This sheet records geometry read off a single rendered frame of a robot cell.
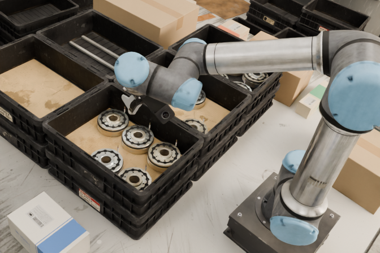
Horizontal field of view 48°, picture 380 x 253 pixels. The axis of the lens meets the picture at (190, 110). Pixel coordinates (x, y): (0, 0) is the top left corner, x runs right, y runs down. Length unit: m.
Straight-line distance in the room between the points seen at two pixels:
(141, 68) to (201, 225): 0.64
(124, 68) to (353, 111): 0.47
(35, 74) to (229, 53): 0.89
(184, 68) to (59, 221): 0.57
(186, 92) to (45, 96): 0.76
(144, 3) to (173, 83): 1.14
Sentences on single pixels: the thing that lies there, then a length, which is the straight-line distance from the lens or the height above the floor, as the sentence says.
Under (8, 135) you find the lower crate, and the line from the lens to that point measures 1.57.
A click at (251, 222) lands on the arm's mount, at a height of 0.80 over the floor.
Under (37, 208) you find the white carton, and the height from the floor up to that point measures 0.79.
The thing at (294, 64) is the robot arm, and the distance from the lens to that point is 0.96.
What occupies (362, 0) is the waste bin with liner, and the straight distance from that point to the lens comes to 3.63.
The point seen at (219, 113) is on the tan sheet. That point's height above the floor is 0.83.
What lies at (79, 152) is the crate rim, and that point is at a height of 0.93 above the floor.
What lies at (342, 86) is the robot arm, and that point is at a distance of 0.80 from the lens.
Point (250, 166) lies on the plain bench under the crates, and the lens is 1.58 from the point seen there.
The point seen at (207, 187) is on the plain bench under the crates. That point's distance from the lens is 1.47.
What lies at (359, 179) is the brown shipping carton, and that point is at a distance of 1.57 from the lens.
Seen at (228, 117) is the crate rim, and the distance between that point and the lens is 1.39.
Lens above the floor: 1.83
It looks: 41 degrees down
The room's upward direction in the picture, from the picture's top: 11 degrees clockwise
